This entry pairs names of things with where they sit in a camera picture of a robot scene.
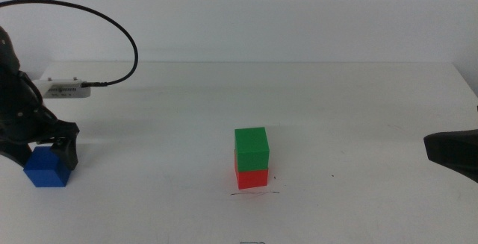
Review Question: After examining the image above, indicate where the blue cube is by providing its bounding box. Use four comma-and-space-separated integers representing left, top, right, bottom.
22, 146, 72, 188

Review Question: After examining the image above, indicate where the green cube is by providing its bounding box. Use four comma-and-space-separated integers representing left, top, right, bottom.
234, 126, 270, 173

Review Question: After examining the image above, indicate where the red cube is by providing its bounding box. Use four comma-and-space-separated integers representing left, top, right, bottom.
234, 154, 270, 190

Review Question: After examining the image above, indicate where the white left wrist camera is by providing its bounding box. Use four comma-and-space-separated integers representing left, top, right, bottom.
31, 77, 92, 100

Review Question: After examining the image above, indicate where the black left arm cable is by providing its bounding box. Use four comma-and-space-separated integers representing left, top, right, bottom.
0, 0, 140, 88

